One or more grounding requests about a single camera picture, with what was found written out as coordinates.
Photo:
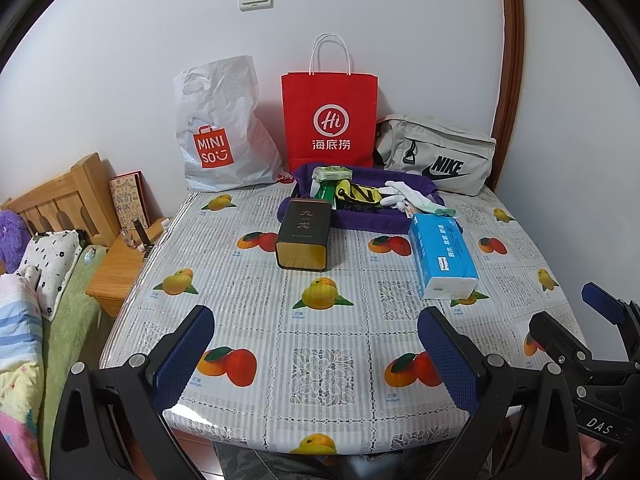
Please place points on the colourful patterned quilt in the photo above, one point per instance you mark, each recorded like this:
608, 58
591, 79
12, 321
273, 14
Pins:
17, 360

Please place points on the patterned brown book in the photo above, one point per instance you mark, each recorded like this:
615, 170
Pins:
129, 200

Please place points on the purple plush toy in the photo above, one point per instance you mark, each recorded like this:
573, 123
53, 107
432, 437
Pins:
12, 240

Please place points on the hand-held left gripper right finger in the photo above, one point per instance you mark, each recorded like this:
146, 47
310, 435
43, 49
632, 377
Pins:
445, 360

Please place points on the white knitted glove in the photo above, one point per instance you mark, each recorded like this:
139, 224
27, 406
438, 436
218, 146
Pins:
400, 192

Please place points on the purple fabric storage tray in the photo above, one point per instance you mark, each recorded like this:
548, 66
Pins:
370, 220

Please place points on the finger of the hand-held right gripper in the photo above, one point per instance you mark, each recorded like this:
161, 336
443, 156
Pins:
607, 302
557, 337

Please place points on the white floral pillow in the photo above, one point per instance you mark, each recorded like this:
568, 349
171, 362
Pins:
50, 265

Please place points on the small black holder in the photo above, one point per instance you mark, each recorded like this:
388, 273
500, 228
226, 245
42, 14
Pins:
142, 240

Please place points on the green blanket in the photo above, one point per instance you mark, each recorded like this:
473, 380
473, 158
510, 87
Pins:
70, 340

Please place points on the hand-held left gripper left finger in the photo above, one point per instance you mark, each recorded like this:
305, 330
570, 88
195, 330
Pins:
185, 355

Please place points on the brown wooden door frame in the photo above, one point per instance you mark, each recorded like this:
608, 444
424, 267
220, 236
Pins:
507, 60

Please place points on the blue tissue pack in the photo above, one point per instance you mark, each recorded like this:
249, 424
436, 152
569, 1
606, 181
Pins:
442, 255

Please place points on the black tea tin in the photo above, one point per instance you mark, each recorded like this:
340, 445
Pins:
302, 230

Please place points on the wooden nightstand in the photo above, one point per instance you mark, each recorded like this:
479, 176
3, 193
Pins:
120, 275

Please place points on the light green wrapper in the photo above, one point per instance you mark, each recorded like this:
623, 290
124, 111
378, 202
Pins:
339, 172

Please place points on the light green face mask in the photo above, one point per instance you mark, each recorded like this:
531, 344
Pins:
437, 210

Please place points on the grey waist bag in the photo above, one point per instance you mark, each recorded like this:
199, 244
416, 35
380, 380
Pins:
440, 150

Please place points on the person's right hand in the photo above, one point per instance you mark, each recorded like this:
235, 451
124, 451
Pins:
600, 460

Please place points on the wooden bed headboard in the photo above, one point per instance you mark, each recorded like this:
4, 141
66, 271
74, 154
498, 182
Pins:
65, 195

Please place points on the green wet wipes pack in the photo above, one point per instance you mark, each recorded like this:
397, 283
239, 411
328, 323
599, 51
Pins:
327, 191

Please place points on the red paper shopping bag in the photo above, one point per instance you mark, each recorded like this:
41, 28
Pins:
330, 120

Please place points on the fruit print tablecloth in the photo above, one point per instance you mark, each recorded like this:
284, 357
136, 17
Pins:
300, 350

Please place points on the white plastic shopping bag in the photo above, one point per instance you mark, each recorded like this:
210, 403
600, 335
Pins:
225, 125

